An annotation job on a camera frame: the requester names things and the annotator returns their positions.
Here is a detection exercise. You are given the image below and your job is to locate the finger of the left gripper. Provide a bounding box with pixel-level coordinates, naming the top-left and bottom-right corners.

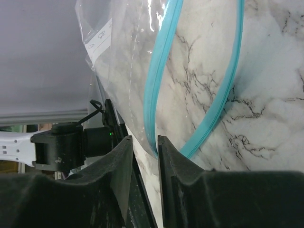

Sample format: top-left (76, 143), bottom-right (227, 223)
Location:
top-left (104, 99), bottom-right (157, 228)

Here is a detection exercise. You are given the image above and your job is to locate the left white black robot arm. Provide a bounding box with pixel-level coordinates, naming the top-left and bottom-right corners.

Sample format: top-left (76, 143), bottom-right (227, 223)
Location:
top-left (0, 100), bottom-right (157, 228)

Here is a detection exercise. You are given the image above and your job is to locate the clear zip bag teal zipper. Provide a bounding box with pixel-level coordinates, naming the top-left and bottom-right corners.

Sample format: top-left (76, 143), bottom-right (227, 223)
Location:
top-left (75, 0), bottom-right (245, 158)

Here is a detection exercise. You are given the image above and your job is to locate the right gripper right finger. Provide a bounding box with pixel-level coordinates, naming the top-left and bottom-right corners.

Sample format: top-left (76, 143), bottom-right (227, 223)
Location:
top-left (158, 136), bottom-right (304, 228)

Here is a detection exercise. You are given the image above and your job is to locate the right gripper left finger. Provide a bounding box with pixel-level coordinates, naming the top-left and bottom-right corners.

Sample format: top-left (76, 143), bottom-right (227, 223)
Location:
top-left (0, 152), bottom-right (124, 228)

